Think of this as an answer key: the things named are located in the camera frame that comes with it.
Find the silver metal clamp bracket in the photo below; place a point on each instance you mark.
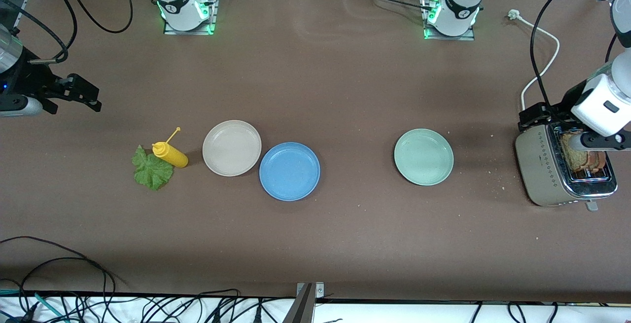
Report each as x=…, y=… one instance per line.
x=319, y=291

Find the yellow squeeze bottle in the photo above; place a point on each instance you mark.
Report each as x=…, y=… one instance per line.
x=172, y=155

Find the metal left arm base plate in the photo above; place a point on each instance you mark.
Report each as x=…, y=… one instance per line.
x=468, y=37

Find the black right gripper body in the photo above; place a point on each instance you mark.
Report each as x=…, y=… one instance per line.
x=30, y=83

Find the beige chrome toaster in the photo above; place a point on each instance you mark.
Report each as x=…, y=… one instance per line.
x=537, y=165

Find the grey metal bar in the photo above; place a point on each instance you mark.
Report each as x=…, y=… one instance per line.
x=300, y=308

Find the blue plate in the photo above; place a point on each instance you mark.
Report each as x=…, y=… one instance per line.
x=290, y=171

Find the long aluminium profile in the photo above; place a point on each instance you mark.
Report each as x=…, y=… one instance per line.
x=18, y=17

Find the brown bread slice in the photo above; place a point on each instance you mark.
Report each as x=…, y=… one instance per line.
x=574, y=158
x=597, y=161

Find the light green plate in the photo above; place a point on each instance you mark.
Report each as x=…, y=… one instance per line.
x=424, y=157

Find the green lettuce leaf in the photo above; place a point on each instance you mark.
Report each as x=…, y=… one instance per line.
x=150, y=172

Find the beige plate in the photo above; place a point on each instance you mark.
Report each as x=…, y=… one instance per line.
x=231, y=148

